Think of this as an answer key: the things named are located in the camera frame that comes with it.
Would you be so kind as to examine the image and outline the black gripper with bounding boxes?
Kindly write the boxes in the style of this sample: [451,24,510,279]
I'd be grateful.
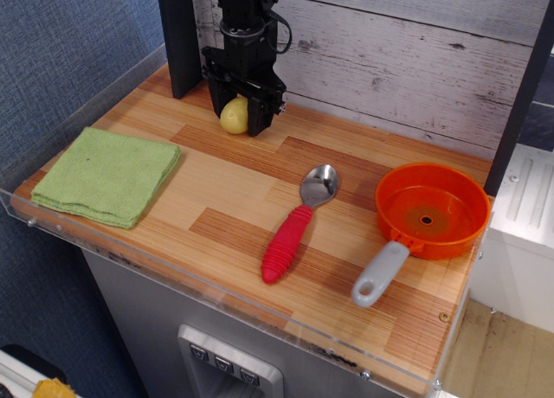
[202,19,286,137]

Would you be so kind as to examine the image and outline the yellow potato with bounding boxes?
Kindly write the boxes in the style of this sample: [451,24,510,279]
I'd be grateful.
[220,97,248,134]

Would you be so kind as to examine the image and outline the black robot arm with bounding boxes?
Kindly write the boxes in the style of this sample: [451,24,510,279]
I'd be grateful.
[202,0,293,137]

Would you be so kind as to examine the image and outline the green folded towel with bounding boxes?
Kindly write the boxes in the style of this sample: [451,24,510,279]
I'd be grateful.
[31,127,181,229]

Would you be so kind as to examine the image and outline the clear acrylic table guard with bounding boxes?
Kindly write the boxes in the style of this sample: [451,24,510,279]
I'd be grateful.
[7,67,492,397]

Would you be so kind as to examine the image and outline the grey toy fridge front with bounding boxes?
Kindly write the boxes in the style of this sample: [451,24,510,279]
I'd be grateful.
[84,252,397,397]

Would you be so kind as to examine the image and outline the silver dispenser button panel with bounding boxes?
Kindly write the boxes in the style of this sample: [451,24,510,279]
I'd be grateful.
[177,324,285,397]

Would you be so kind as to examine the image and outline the white side counter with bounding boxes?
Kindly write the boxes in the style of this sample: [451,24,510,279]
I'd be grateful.
[469,144,553,332]

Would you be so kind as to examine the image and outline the yellow object at corner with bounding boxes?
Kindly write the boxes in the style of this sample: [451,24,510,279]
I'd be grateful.
[31,378,77,398]

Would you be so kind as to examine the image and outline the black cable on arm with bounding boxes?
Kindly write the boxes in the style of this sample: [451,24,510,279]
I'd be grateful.
[266,10,293,55]

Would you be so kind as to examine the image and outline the spoon with red handle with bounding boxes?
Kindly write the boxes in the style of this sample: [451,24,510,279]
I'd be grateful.
[261,164,338,284]

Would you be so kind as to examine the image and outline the orange pot with grey handle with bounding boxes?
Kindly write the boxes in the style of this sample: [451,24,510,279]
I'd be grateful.
[351,163,491,308]

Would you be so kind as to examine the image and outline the dark right post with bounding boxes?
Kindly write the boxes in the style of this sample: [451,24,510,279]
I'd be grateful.
[484,0,553,197]

